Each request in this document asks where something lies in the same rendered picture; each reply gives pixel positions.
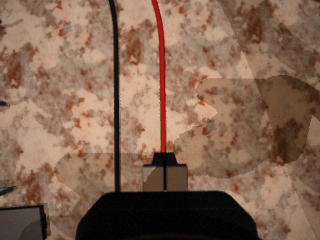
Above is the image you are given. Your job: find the black cable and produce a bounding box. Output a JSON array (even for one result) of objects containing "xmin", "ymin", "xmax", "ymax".
[{"xmin": 109, "ymin": 0, "xmax": 120, "ymax": 191}]

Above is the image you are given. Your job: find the dark grey metal rack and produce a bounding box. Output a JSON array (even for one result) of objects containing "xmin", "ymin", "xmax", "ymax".
[{"xmin": 0, "ymin": 187, "xmax": 47, "ymax": 240}]

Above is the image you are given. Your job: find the red patch cord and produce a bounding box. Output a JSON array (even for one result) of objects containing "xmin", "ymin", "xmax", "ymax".
[{"xmin": 152, "ymin": 0, "xmax": 166, "ymax": 153}]

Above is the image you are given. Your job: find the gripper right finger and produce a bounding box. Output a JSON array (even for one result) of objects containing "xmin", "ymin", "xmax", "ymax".
[{"xmin": 164, "ymin": 152, "xmax": 188, "ymax": 191}]

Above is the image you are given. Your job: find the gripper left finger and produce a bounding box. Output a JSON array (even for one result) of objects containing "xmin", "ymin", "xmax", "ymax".
[{"xmin": 142, "ymin": 152, "xmax": 165, "ymax": 192}]

